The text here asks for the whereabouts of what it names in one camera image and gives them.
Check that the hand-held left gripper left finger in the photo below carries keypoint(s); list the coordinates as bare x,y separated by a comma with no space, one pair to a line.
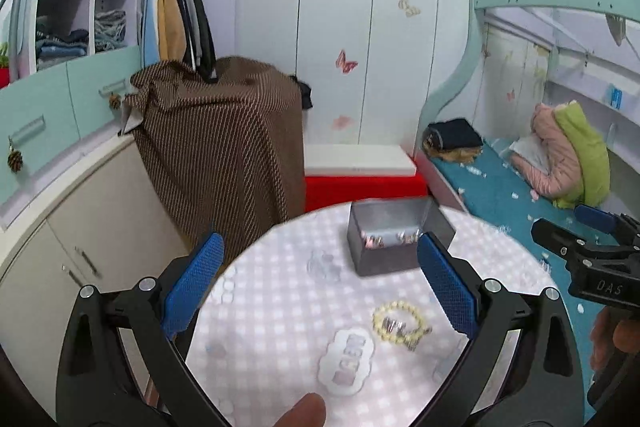
192,282

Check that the folded dark clothes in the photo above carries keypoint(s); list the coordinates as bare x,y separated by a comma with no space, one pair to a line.
455,134

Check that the black garment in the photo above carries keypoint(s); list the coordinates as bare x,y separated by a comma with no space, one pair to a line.
304,92

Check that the small silver pink jewelry pieces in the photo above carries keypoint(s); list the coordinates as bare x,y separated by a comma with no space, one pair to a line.
395,238

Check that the small blue box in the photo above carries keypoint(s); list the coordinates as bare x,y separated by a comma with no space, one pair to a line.
615,97

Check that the dark hanging garments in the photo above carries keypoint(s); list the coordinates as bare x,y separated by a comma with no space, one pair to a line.
200,32

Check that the white cloth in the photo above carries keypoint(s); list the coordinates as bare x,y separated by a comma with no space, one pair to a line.
527,149

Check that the tan hanging garment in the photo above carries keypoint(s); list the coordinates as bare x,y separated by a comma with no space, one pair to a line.
172,17

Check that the cream butterfly sticker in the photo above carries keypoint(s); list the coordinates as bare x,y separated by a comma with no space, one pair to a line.
410,4

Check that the person's right hand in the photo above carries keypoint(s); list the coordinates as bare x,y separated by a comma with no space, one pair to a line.
627,332

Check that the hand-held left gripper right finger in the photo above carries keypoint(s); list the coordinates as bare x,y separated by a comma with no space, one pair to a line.
447,287

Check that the folded blue clothes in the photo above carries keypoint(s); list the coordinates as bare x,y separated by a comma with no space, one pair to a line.
62,47

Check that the teal drawer cabinet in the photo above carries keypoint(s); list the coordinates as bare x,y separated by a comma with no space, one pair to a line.
50,102

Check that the pink padded jacket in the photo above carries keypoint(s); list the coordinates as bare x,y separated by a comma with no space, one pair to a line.
552,147

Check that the light blue hanging garment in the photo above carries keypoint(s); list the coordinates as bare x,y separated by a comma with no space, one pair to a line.
149,17

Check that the red strawberry plush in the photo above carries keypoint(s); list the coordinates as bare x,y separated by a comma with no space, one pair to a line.
4,67

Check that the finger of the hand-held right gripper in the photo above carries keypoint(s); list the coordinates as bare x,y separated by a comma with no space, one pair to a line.
595,217
555,239

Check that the white low cabinet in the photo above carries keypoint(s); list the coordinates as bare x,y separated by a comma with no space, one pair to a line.
100,217

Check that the grey metal box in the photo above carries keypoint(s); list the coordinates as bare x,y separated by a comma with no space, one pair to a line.
385,259

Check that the brown dotted cloth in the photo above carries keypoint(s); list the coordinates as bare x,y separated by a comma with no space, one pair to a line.
225,147

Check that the teal printed bed sheet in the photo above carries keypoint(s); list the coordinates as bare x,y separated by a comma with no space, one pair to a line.
500,202

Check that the round table, checked cloth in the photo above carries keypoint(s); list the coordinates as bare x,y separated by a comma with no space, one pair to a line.
280,317

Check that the grey hanging item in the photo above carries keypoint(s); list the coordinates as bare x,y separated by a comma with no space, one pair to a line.
616,29

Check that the pine cone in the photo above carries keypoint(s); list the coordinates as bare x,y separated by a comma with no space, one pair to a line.
15,161
115,102

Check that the folded grey patterned clothes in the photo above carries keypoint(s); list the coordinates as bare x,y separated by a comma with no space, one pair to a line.
110,32

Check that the person's left hand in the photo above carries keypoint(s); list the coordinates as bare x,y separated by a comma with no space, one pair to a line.
307,412

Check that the pink butterfly sticker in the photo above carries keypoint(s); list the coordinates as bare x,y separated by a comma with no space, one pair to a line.
346,62

